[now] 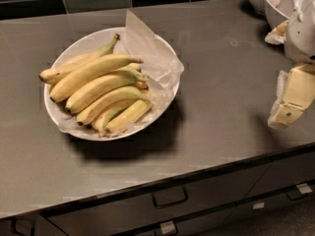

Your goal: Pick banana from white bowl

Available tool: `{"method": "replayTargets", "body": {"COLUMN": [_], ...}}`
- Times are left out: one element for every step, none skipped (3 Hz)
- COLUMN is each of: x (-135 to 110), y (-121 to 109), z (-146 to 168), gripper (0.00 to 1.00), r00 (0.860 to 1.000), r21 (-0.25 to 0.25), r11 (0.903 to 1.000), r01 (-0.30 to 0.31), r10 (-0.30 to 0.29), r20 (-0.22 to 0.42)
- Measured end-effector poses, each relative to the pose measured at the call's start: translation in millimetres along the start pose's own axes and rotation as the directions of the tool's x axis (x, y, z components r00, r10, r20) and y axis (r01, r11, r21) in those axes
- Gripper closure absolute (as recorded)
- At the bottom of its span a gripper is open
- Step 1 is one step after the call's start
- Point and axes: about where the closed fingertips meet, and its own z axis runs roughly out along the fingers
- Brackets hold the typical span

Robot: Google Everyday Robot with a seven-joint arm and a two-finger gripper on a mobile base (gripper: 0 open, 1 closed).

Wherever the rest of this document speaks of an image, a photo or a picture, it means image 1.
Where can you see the white paper liner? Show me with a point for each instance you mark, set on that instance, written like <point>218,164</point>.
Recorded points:
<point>160,63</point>

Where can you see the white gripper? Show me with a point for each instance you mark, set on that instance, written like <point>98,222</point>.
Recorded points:
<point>301,33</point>

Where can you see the grey drawer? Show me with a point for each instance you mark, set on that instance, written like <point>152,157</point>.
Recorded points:
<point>208,195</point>
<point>264,203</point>
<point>185,225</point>
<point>285,172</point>

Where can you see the large yellow banana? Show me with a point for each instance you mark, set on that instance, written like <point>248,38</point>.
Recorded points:
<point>88,72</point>

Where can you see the bottom yellow banana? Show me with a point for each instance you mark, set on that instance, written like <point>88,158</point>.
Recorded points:
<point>129,116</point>

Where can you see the upper right grey drawer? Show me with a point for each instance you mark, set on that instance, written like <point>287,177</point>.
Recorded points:
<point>285,172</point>

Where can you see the black drawer handle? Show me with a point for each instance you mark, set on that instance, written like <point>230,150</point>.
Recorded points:
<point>170,197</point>

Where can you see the white bowl with bananas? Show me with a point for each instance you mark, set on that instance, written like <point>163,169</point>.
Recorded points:
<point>66,123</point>

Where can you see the upper left grey drawer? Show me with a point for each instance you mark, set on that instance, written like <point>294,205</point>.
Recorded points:
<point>208,195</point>

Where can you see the lower right grey drawer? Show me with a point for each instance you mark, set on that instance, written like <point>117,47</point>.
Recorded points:
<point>264,203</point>

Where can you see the lower middle yellow banana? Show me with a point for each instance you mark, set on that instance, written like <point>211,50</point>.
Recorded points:
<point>86,116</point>

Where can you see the lower left grey drawer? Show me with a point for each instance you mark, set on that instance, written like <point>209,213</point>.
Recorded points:
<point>185,225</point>

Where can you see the greenish lower banana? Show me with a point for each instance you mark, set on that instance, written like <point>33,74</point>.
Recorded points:
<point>110,113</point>

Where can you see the top thin banana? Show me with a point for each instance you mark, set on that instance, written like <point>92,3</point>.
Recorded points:
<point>52,76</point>

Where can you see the far left cabinet drawer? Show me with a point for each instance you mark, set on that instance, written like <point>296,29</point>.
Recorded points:
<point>29,225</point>

